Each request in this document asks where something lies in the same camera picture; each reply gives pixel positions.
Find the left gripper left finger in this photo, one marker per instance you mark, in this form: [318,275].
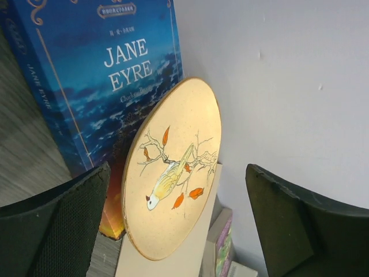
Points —
[53,233]

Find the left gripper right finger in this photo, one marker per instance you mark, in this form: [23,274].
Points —
[303,233]

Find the beige bird plate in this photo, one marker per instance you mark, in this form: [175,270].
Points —
[170,168]

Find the purple treehouse book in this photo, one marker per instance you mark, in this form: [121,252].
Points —
[217,256]

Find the beige cardboard notebook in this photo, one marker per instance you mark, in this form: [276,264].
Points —
[185,261]

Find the blue Jane Eyre book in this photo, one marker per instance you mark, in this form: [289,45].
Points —
[96,69]

